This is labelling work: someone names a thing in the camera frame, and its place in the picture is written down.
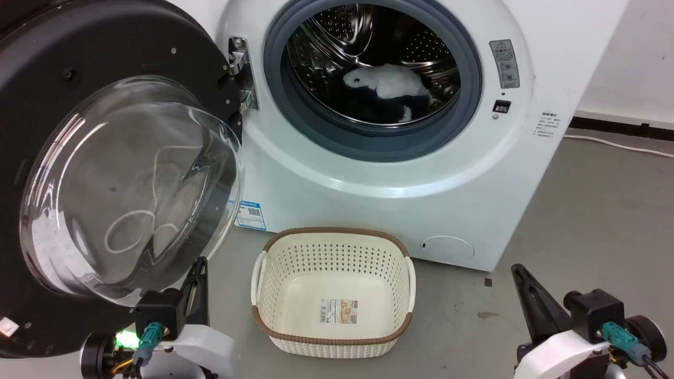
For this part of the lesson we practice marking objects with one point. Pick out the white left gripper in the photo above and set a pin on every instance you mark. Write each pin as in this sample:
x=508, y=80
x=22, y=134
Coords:
x=202, y=347

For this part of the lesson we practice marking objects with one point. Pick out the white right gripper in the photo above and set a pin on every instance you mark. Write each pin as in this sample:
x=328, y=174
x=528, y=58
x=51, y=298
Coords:
x=563, y=355

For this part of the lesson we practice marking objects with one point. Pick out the black round washer door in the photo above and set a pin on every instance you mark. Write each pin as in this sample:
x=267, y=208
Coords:
x=63, y=105

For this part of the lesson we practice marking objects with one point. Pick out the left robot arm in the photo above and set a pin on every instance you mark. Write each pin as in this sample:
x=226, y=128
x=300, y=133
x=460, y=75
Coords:
x=102, y=355

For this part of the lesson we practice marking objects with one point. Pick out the white front-load washing machine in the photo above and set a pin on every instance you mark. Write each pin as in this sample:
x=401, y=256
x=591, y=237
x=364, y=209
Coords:
x=463, y=173

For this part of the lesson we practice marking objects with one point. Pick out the black door latch slot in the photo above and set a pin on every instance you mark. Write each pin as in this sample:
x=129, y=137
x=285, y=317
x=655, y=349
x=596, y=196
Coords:
x=501, y=106

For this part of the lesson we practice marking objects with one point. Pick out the metal door hinge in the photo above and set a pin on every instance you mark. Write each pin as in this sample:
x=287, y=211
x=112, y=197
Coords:
x=243, y=68

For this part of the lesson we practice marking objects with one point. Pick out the blue and white energy label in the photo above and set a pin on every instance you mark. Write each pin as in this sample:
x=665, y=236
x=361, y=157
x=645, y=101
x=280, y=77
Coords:
x=250, y=215

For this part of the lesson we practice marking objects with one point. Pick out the cream laundry basket brown rim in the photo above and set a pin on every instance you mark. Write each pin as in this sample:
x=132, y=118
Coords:
x=295, y=295

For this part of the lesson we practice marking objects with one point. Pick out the round drain filter cover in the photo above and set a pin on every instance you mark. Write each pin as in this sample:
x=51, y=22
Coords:
x=446, y=248

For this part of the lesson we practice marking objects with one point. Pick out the paper product label on basket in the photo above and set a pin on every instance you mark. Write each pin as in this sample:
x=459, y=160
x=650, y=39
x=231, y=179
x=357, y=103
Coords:
x=338, y=311

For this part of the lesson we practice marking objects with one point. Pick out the small text sticker on washer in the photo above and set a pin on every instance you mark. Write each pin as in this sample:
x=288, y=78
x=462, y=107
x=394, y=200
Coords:
x=548, y=125

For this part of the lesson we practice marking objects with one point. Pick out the black baseboard strip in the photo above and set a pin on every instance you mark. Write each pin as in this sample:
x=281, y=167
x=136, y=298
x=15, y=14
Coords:
x=621, y=128

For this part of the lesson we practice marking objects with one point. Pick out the grey warning label sticker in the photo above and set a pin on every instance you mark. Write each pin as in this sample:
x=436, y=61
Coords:
x=504, y=63

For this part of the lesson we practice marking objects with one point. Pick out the white and black garment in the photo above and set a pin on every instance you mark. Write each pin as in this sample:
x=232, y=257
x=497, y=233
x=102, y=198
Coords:
x=392, y=84

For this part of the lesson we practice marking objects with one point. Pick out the perforated steel washer drum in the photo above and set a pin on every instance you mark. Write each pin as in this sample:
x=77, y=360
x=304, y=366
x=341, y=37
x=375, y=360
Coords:
x=337, y=42

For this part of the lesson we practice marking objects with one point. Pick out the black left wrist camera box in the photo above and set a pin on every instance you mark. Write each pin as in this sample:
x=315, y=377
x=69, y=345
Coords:
x=158, y=310

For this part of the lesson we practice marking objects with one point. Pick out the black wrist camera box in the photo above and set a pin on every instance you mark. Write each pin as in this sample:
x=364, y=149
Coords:
x=158, y=310
x=595, y=313

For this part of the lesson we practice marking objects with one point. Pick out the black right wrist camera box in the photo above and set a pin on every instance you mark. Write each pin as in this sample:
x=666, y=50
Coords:
x=595, y=313

